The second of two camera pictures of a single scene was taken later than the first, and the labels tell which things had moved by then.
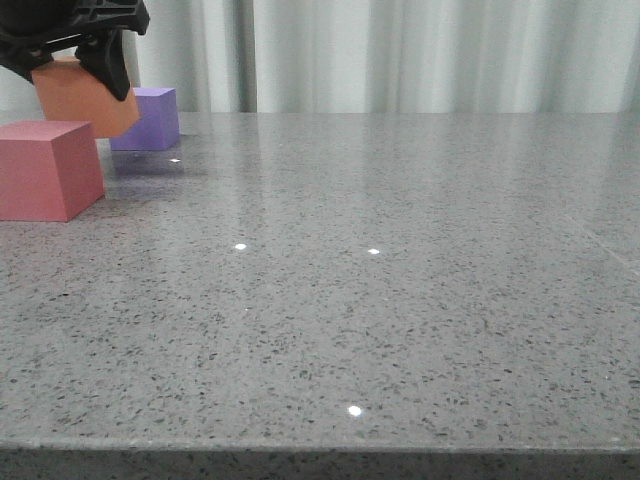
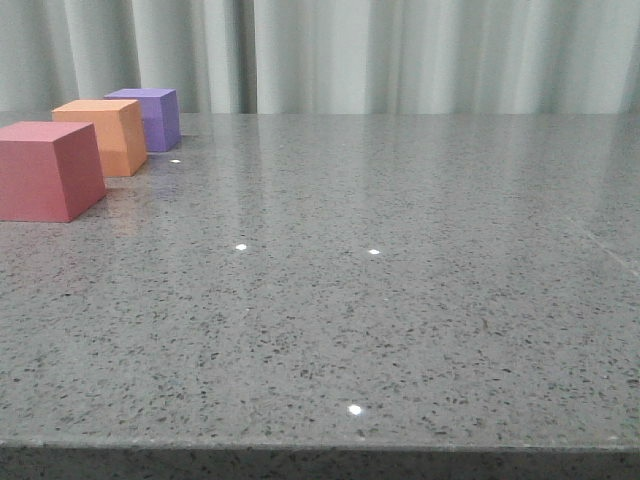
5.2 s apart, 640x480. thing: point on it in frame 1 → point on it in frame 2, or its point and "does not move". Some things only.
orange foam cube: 64,91 → 119,131
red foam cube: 50,171 does not move
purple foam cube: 158,124 does not move
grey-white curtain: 383,56 does not move
